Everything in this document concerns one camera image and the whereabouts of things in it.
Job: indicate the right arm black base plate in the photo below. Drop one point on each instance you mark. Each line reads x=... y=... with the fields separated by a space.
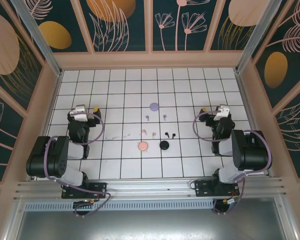
x=202 y=188

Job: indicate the aluminium frame post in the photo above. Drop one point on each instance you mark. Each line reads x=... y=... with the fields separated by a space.
x=40 y=40
x=255 y=37

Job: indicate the pink earbud charging case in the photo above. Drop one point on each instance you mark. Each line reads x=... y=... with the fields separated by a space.
x=142 y=146

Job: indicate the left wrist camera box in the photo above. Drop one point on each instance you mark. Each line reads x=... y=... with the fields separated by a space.
x=80 y=112

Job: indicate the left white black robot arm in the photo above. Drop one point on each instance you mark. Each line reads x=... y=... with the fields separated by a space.
x=52 y=160

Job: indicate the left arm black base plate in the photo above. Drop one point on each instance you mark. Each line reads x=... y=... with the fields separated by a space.
x=97 y=188

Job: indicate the pink earbud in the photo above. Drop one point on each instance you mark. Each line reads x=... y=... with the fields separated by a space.
x=145 y=131
x=154 y=134

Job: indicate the black earbud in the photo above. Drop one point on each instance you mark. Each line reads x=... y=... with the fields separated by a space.
x=167 y=134
x=173 y=135

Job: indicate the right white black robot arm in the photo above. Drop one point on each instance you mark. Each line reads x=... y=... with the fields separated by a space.
x=250 y=152

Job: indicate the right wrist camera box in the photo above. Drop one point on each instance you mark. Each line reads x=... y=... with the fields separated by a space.
x=222 y=113

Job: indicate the aluminium mounting rail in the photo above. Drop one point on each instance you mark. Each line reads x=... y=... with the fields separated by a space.
x=150 y=186

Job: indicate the grey metal sheet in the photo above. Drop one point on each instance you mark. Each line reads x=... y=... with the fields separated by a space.
x=150 y=225

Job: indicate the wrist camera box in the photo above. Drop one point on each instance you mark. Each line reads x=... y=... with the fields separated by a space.
x=80 y=112
x=222 y=113

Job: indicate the purple earbud charging case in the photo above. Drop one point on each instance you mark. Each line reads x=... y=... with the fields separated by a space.
x=154 y=106

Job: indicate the black earbud charging case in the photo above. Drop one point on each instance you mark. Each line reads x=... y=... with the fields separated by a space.
x=164 y=144

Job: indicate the purple earbud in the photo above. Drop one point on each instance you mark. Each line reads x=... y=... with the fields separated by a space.
x=164 y=116
x=147 y=116

